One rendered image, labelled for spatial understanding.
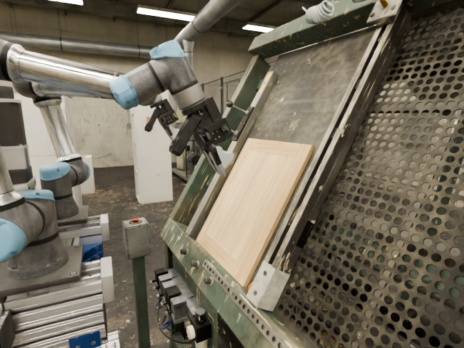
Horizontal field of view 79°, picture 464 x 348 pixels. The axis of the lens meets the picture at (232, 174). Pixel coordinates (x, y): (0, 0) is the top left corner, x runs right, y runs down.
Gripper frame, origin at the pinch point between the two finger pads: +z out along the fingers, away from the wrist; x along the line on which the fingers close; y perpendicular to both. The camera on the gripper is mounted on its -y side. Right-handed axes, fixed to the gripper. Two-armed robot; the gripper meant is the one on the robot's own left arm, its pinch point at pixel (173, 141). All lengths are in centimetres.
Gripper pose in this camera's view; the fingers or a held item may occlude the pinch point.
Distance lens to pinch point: 143.0
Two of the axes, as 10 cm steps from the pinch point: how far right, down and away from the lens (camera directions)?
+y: 8.1, -5.3, 2.5
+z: 4.3, 8.3, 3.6
